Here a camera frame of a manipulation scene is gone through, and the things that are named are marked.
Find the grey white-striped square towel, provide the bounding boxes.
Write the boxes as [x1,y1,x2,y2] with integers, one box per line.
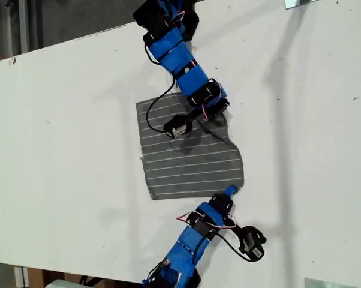
[135,92,245,202]

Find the white table leg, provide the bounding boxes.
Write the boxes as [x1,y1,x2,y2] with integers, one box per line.
[13,265,30,288]

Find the arm red white wire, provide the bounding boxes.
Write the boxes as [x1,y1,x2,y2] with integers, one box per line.
[176,211,239,231]
[201,88,224,121]

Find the camera black stalk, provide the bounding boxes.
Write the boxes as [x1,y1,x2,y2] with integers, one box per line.
[185,108,206,121]
[231,224,251,241]

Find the camera black cable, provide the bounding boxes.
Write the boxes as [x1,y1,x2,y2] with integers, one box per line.
[145,74,179,133]
[192,229,260,263]

